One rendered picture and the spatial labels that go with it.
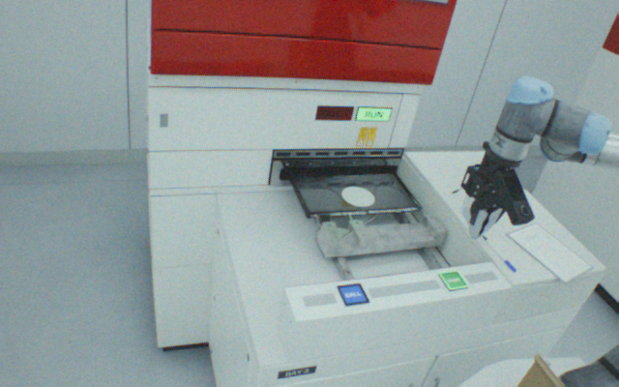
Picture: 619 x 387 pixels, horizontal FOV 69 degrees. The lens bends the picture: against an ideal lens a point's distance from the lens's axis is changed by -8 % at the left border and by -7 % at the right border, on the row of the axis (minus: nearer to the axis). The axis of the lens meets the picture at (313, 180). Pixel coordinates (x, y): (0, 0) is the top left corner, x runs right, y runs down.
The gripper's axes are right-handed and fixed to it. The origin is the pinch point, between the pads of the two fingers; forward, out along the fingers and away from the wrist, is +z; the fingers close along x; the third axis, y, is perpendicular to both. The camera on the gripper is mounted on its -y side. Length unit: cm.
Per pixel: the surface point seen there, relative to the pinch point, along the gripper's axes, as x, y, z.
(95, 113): 95, 207, 76
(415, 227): -7.2, 29.6, 22.6
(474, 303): -4.7, -4.0, 18.0
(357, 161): 2, 57, 17
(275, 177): 28, 57, 22
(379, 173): -6, 55, 21
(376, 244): 7.9, 24.3, 22.6
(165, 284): 62, 59, 67
